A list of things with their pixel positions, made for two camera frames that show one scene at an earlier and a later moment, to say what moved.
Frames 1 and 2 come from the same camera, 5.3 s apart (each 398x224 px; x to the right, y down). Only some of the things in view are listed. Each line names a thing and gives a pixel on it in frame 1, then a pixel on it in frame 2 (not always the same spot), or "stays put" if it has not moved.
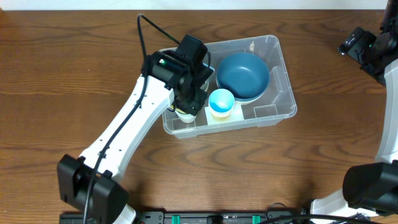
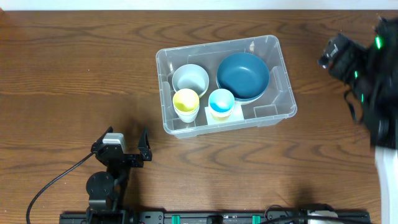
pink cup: [222, 114] stays put
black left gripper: [194, 110] → [137, 162]
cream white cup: [186, 117] stays put
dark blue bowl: [247, 75] stays put
